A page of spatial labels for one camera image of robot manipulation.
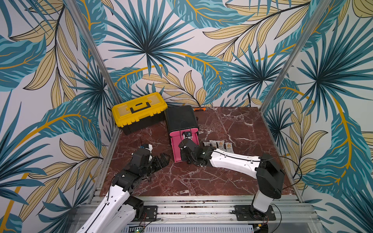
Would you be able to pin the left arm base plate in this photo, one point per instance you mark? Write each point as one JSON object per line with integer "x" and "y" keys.
{"x": 146, "y": 213}

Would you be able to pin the orange handled adjustable wrench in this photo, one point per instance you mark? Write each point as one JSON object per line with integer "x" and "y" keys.
{"x": 199, "y": 109}

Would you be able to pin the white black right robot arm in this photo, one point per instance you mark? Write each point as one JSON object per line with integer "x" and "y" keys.
{"x": 265, "y": 169}

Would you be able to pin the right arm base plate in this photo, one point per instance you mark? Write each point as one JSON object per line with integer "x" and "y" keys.
{"x": 248, "y": 213}

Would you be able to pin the yellow black toolbox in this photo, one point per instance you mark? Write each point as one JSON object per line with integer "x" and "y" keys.
{"x": 139, "y": 113}

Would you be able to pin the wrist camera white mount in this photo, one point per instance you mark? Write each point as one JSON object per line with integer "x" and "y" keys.
{"x": 142, "y": 156}
{"x": 187, "y": 134}

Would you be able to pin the aluminium right corner post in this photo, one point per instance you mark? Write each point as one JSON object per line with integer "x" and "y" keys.
{"x": 319, "y": 11}

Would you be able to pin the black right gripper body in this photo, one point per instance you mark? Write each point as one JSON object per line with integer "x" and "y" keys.
{"x": 186, "y": 144}

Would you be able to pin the black drawer cabinet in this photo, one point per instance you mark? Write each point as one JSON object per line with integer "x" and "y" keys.
{"x": 181, "y": 118}

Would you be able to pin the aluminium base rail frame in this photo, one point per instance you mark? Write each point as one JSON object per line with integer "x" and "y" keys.
{"x": 212, "y": 214}

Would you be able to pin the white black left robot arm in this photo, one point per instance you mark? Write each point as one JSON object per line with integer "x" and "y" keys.
{"x": 119, "y": 207}

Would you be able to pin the aluminium left corner post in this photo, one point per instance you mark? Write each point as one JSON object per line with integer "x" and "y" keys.
{"x": 83, "y": 27}

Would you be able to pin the aluminium corner post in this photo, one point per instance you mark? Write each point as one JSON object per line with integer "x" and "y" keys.
{"x": 83, "y": 27}
{"x": 319, "y": 11}

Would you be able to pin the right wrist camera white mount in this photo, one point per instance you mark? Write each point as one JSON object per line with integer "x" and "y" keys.
{"x": 187, "y": 134}

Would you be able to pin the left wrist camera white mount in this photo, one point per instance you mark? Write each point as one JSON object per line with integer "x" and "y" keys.
{"x": 142, "y": 156}

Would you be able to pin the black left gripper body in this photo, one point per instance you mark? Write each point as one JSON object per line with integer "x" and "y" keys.
{"x": 153, "y": 166}

